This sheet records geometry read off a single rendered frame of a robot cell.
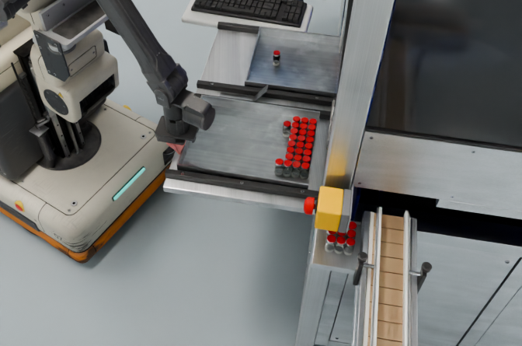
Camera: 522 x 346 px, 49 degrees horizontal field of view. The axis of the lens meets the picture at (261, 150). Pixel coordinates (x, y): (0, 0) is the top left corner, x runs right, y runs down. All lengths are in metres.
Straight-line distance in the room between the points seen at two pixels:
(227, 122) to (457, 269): 0.73
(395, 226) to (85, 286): 1.39
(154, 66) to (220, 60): 0.55
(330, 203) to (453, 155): 0.28
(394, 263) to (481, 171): 0.28
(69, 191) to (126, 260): 0.37
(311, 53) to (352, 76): 0.77
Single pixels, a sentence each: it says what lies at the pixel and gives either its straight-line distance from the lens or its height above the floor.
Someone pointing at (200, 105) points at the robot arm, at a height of 1.11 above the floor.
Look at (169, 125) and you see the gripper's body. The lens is 1.42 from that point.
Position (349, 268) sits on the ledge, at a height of 0.88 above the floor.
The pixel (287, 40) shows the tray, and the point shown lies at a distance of 1.88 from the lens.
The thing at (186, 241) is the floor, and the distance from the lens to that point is 2.43.
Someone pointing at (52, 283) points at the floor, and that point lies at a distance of 2.44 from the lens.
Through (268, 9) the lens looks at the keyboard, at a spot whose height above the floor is 0.83.
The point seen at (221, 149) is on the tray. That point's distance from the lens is 1.55.
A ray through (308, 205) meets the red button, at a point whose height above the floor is 1.01.
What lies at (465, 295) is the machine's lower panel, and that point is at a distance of 1.74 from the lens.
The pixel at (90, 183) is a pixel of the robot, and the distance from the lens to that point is 2.31.
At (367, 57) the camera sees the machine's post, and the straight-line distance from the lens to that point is 1.05.
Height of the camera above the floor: 2.06
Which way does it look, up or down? 50 degrees down
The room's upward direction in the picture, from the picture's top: 2 degrees clockwise
